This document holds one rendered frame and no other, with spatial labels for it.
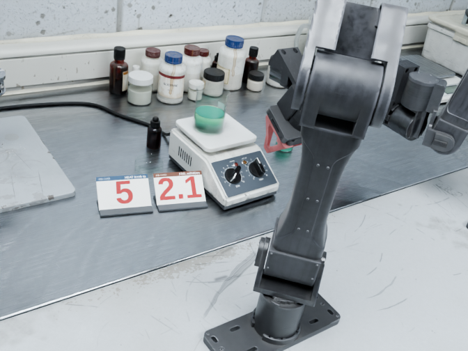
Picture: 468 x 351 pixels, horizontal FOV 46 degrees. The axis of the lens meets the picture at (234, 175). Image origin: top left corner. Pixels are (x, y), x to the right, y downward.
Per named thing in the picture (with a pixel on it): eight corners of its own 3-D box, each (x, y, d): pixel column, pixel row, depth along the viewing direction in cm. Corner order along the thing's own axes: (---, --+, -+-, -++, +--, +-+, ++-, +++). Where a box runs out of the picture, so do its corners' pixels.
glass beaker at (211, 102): (192, 120, 108) (197, 80, 104) (224, 125, 109) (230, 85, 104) (189, 137, 102) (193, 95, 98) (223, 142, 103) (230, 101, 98)
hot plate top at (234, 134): (258, 141, 106) (259, 137, 105) (207, 153, 99) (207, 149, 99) (223, 114, 114) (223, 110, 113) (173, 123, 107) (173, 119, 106)
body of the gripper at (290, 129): (263, 112, 91) (285, 86, 85) (309, 104, 96) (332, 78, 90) (281, 145, 89) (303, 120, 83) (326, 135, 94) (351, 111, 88)
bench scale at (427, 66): (436, 106, 157) (441, 90, 154) (371, 70, 174) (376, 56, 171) (476, 98, 167) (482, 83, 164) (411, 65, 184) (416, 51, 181)
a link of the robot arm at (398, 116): (391, 98, 108) (417, 113, 103) (410, 95, 111) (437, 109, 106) (381, 129, 112) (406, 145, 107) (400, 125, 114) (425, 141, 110)
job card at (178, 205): (207, 207, 99) (210, 189, 97) (159, 212, 96) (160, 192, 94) (198, 188, 104) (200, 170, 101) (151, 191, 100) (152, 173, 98)
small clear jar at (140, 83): (124, 95, 132) (125, 69, 128) (147, 95, 134) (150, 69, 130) (129, 106, 127) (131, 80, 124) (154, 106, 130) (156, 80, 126)
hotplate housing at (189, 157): (278, 195, 106) (286, 160, 101) (223, 213, 98) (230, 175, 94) (213, 141, 120) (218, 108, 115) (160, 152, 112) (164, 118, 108)
